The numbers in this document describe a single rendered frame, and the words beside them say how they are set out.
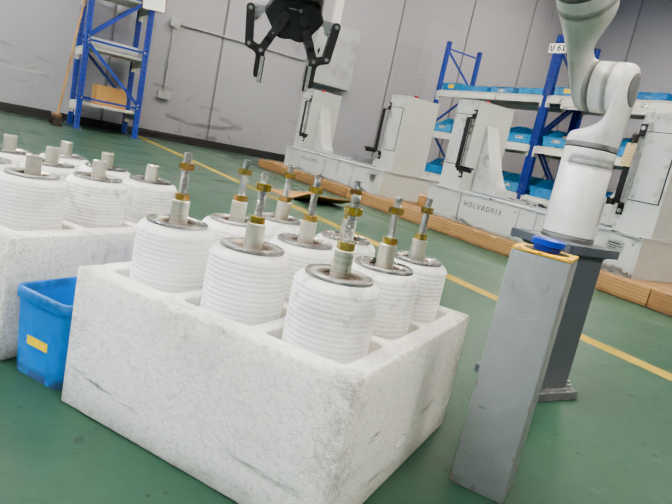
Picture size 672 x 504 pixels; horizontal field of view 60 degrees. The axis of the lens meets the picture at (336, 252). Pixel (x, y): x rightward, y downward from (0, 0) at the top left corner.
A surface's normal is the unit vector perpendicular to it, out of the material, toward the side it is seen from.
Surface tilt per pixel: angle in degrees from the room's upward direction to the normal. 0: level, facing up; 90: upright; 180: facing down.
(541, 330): 90
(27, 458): 0
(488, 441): 90
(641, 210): 90
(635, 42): 90
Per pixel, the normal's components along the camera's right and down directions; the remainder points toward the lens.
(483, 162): -0.84, -0.08
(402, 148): 0.49, 0.26
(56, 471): 0.21, -0.96
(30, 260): 0.87, 0.26
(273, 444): -0.48, 0.07
